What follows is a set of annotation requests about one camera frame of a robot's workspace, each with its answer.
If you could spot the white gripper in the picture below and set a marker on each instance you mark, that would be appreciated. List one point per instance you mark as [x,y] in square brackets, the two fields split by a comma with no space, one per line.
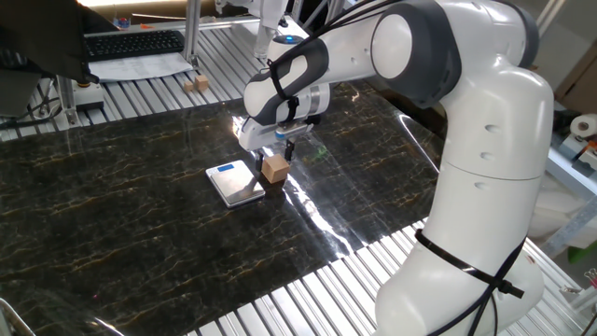
[256,136]

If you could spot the light wooden cube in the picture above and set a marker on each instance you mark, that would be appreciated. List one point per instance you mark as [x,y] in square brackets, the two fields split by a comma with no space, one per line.
[275,169]

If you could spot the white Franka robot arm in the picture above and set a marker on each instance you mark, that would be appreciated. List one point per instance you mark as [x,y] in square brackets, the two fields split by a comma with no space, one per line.
[490,186]

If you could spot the silver digital pocket scale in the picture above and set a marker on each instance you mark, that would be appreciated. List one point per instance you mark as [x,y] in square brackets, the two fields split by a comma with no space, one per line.
[233,186]

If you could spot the small wooden cube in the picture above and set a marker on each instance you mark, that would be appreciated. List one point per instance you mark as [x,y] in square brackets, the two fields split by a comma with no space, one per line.
[201,83]

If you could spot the tiny wooden block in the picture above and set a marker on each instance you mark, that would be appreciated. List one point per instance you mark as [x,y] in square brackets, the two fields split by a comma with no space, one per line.
[188,87]

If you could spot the white paper sheet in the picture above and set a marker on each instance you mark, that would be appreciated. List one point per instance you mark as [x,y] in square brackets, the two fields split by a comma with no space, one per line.
[140,69]

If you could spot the black marble pattern mat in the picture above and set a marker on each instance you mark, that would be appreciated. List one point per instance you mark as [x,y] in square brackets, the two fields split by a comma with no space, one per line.
[116,210]

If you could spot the black computer keyboard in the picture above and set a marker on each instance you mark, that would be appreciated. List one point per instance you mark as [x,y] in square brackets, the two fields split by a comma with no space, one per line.
[135,44]

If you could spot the black monitor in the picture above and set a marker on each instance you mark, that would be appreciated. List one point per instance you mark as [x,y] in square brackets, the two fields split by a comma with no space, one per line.
[42,37]

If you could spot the grey slotted angle bar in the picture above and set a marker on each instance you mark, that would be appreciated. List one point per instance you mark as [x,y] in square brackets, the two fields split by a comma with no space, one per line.
[569,228]

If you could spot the white tape roll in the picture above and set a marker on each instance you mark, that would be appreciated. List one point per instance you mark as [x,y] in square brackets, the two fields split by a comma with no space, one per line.
[585,125]

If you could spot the brown cardboard box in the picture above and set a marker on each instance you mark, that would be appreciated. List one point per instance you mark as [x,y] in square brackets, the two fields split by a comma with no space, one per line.
[580,84]

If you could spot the green plastic item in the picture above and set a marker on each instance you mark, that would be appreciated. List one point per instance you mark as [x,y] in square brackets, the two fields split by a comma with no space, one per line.
[583,254]

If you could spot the metal binder clips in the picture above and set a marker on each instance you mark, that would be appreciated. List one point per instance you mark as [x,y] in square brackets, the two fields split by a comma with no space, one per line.
[591,277]

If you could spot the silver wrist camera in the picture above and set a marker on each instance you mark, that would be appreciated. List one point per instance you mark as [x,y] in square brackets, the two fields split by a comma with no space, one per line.
[294,130]

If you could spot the aluminium frame post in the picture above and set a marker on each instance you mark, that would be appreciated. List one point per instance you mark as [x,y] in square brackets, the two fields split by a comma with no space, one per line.
[191,28]
[67,100]

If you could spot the curved metal frame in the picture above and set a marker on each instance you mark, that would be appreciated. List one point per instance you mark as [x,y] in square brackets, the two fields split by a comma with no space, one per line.
[11,312]

